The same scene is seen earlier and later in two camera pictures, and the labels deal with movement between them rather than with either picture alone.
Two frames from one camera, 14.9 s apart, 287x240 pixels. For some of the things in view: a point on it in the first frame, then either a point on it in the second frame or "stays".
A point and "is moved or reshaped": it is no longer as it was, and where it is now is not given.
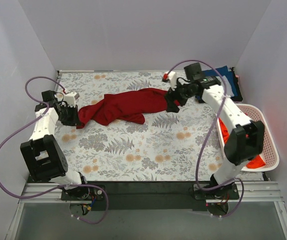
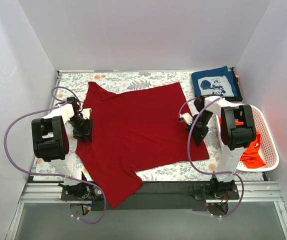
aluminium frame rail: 254,192 stays
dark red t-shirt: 129,107 is moved or reshaped
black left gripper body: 71,117 -> 82,129
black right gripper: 172,97 -> 199,129
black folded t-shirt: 239,97 stays
